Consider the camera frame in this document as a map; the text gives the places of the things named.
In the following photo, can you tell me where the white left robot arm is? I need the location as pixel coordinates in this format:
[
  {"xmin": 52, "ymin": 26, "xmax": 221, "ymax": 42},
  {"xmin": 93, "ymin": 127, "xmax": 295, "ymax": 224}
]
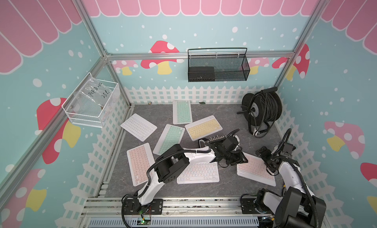
[{"xmin": 121, "ymin": 134, "xmax": 248, "ymax": 215}]

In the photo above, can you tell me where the plastic bag in basket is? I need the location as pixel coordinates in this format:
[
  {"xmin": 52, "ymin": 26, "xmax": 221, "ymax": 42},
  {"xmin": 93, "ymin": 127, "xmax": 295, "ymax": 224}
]
[{"xmin": 76, "ymin": 77, "xmax": 113, "ymax": 110}]

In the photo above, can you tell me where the centre white backlit keyboard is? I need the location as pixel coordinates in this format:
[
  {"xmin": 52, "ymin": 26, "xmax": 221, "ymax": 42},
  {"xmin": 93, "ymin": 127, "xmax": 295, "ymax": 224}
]
[{"xmin": 177, "ymin": 162, "xmax": 220, "ymax": 184}]

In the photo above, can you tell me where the black cable reel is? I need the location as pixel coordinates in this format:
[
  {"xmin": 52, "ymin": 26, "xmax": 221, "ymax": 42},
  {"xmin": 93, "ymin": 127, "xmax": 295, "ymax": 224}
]
[{"xmin": 237, "ymin": 87, "xmax": 282, "ymax": 139}]

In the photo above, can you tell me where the green key keyboard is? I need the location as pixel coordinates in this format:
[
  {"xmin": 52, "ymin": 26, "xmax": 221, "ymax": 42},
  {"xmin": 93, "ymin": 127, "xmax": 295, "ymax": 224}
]
[
  {"xmin": 153, "ymin": 124, "xmax": 185, "ymax": 155},
  {"xmin": 173, "ymin": 100, "xmax": 192, "ymax": 125}
]

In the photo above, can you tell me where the pink key keyboard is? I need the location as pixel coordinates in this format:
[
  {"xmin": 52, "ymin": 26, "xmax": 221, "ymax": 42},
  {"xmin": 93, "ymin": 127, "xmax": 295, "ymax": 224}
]
[
  {"xmin": 127, "ymin": 143, "xmax": 155, "ymax": 187},
  {"xmin": 237, "ymin": 153, "xmax": 276, "ymax": 186}
]

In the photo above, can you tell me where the black box in basket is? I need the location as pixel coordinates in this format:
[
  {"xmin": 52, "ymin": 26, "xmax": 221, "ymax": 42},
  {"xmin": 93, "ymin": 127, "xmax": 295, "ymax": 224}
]
[{"xmin": 188, "ymin": 66, "xmax": 215, "ymax": 82}]

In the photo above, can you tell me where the far green key keyboard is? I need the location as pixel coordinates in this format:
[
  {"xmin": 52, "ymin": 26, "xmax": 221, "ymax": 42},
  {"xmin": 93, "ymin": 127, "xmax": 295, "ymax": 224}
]
[{"xmin": 173, "ymin": 100, "xmax": 192, "ymax": 125}]

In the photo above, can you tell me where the black wire mesh basket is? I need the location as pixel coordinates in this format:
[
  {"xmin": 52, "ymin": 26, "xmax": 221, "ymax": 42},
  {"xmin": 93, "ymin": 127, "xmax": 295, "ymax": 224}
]
[{"xmin": 187, "ymin": 48, "xmax": 250, "ymax": 82}]

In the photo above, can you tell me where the clear wire wall basket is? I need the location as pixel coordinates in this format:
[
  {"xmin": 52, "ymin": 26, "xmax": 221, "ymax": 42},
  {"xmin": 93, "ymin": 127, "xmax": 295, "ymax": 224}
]
[{"xmin": 62, "ymin": 73, "xmax": 120, "ymax": 128}]

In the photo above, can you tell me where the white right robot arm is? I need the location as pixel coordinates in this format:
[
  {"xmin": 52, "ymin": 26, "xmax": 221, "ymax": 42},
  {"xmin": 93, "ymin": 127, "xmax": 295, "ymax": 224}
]
[{"xmin": 254, "ymin": 142, "xmax": 327, "ymax": 228}]

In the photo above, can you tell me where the yellow key white keyboard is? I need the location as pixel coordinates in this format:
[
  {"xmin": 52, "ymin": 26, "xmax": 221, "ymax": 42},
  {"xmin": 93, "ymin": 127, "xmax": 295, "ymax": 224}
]
[{"xmin": 185, "ymin": 116, "xmax": 223, "ymax": 141}]

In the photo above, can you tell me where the near green key keyboard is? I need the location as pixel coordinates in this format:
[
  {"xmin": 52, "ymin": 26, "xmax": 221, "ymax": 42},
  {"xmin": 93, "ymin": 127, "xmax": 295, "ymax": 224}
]
[{"xmin": 153, "ymin": 124, "xmax": 185, "ymax": 155}]

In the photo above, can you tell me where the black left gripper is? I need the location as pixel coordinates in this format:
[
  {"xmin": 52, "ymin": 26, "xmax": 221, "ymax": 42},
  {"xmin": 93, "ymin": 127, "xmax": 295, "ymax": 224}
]
[{"xmin": 223, "ymin": 149, "xmax": 248, "ymax": 166}]

